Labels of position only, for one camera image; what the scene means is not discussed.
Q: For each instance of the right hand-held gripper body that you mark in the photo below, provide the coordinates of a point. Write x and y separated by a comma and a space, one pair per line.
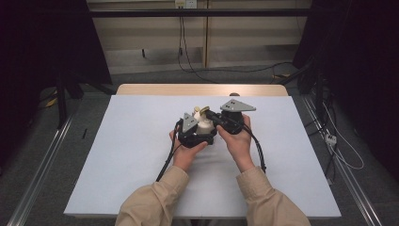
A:
233, 121

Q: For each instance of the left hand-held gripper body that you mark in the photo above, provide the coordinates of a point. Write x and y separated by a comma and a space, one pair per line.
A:
188, 138

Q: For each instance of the clear jar with cream lid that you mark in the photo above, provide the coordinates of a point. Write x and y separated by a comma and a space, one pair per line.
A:
204, 126

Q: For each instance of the person's left hand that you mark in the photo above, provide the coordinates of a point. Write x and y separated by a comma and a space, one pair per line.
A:
185, 157

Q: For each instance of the person's right hand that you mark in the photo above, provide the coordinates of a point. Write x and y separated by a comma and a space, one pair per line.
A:
240, 147

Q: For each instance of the wooden table with white top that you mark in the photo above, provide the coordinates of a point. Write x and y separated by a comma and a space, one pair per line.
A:
200, 89

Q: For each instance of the white power strip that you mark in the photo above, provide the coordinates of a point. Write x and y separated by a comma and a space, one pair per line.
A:
331, 139

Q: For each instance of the small black stick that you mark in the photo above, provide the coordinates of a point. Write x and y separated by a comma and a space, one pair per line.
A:
84, 133

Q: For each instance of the black horizontal bar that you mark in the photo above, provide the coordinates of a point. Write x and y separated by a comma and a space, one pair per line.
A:
200, 12

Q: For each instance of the black metal stand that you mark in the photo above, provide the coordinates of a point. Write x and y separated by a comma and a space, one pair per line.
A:
61, 103

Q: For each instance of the yellow tape piece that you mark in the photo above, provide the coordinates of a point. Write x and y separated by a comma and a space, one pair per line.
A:
51, 102

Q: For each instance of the black curtain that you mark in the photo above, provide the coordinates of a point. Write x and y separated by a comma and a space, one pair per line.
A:
360, 47
37, 40

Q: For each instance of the wooden vertical post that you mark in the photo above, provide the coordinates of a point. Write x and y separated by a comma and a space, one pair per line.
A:
205, 37

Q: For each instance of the white wall outlet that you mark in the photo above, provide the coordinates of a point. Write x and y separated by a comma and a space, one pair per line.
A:
185, 3

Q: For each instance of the metal floor rail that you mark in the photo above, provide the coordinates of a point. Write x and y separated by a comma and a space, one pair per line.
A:
37, 175
348, 175

